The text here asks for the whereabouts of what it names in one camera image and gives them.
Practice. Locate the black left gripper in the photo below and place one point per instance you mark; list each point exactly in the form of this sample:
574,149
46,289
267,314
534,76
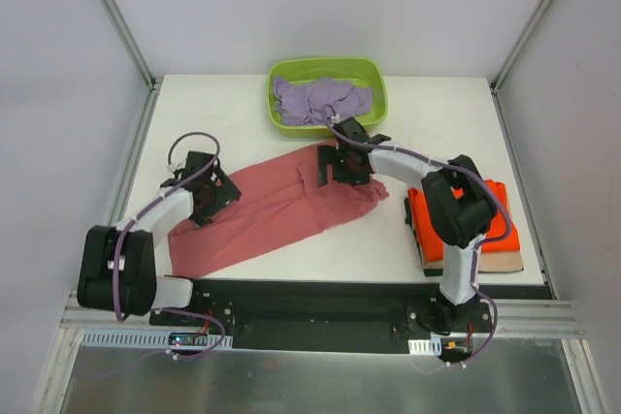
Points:
221,192

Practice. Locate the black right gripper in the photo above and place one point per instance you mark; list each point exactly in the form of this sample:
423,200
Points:
328,165

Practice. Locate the pink t-shirt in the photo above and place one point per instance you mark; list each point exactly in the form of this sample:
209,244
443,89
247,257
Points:
282,203

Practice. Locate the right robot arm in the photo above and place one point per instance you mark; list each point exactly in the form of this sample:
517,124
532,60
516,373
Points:
460,207

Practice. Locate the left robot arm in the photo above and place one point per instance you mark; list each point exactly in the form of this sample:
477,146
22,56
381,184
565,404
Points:
118,271

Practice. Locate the lilac crumpled t-shirt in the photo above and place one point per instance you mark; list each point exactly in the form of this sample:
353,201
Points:
306,104

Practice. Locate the green plastic basin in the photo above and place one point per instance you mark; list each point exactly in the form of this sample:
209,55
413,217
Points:
361,71

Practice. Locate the orange folded t-shirt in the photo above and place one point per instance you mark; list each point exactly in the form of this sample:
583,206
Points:
417,216

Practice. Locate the beige folded t-shirt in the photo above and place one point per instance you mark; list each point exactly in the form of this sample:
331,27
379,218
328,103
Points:
500,262

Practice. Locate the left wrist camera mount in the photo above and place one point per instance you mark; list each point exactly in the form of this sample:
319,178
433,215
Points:
174,167

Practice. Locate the left aluminium frame post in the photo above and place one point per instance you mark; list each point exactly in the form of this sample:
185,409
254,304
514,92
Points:
127,39

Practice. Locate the aluminium frame post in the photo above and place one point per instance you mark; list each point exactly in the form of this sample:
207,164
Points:
527,33
127,39

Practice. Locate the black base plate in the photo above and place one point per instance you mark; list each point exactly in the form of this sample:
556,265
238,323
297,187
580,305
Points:
375,318

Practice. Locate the left slotted cable duct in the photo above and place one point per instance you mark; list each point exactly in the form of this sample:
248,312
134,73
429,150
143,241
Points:
135,339

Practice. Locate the slotted cable duct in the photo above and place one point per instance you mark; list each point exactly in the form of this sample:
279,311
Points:
425,347
135,339

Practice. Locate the right slotted cable duct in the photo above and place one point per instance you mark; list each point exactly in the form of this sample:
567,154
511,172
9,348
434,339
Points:
425,347

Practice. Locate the aluminium front rail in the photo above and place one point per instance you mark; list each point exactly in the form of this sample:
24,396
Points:
540,319

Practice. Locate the right aluminium frame post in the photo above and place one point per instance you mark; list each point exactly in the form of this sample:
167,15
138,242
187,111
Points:
527,33

